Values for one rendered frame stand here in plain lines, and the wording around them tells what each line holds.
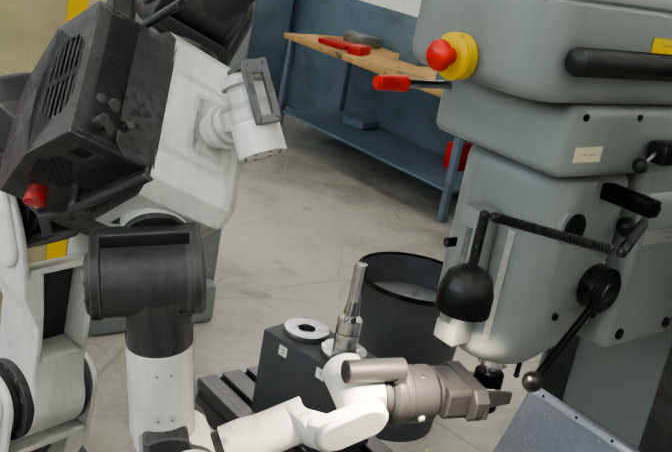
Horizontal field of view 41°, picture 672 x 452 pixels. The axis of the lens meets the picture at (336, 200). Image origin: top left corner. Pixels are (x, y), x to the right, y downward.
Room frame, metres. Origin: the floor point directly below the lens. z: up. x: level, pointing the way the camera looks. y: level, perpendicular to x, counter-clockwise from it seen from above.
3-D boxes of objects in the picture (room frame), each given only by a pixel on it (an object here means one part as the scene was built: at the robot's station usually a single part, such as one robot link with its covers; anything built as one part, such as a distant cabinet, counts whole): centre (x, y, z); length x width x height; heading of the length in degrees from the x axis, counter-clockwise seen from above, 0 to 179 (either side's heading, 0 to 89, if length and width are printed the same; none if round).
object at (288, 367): (1.59, -0.03, 1.02); 0.22 x 0.12 x 0.20; 51
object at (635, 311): (1.42, -0.44, 1.47); 0.24 x 0.19 x 0.26; 41
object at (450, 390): (1.25, -0.21, 1.23); 0.13 x 0.12 x 0.10; 26
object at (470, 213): (1.22, -0.21, 1.44); 0.04 x 0.04 x 0.21; 41
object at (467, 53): (1.14, -0.12, 1.76); 0.06 x 0.02 x 0.06; 41
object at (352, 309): (1.56, -0.07, 1.24); 0.03 x 0.03 x 0.11
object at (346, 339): (1.56, -0.07, 1.15); 0.05 x 0.05 x 0.06
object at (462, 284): (1.08, -0.19, 1.48); 0.07 x 0.07 x 0.06
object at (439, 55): (1.13, -0.10, 1.76); 0.04 x 0.03 x 0.04; 41
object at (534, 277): (1.29, -0.29, 1.47); 0.21 x 0.19 x 0.32; 41
